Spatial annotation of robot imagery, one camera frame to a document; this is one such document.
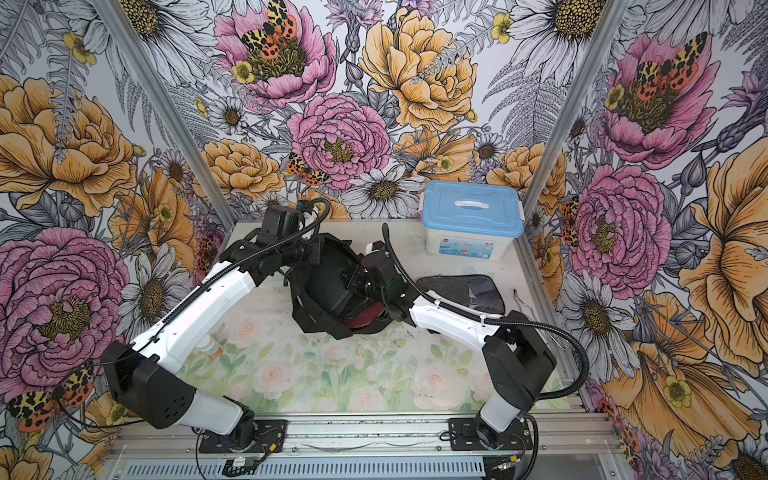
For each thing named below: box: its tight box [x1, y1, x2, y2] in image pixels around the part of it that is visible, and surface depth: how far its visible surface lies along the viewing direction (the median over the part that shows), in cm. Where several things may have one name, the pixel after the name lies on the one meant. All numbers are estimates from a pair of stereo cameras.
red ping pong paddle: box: [342, 301, 385, 328], surface depth 85 cm
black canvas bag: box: [291, 233, 391, 340], surface depth 80 cm
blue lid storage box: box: [419, 180, 526, 261], surface depth 105 cm
